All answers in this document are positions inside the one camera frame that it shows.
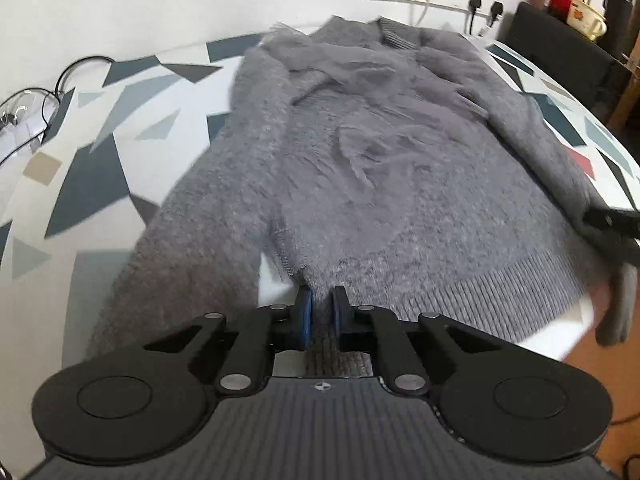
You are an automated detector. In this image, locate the cream printed mug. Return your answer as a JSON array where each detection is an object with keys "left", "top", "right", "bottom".
[{"left": 567, "top": 0, "right": 609, "bottom": 42}]

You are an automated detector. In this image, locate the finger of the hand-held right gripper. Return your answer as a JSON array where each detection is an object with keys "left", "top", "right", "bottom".
[{"left": 582, "top": 206, "right": 640, "bottom": 256}]

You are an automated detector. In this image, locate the dark side cabinet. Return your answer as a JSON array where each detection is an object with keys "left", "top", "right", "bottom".
[{"left": 499, "top": 2, "right": 622, "bottom": 127}]

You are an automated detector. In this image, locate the wooden furniture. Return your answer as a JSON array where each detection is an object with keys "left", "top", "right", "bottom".
[{"left": 606, "top": 52, "right": 640, "bottom": 132}]

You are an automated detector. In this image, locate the black cable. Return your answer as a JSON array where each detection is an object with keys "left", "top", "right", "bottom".
[{"left": 0, "top": 55, "right": 117, "bottom": 167}]

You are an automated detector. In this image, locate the grey fuzzy knit sweater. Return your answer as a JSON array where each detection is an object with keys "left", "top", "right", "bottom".
[{"left": 85, "top": 15, "right": 640, "bottom": 377}]

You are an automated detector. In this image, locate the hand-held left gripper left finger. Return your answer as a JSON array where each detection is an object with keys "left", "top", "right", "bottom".
[{"left": 142, "top": 287, "right": 314, "bottom": 397}]

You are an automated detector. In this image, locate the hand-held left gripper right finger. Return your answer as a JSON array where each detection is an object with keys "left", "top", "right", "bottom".
[{"left": 332, "top": 286, "right": 502, "bottom": 397}]

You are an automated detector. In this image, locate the geometric patterned tablecloth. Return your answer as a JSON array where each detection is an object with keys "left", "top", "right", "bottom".
[{"left": 0, "top": 22, "right": 640, "bottom": 480}]

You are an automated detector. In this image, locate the dark thermos bottle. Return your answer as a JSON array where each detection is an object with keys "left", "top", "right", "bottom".
[{"left": 602, "top": 0, "right": 635, "bottom": 37}]

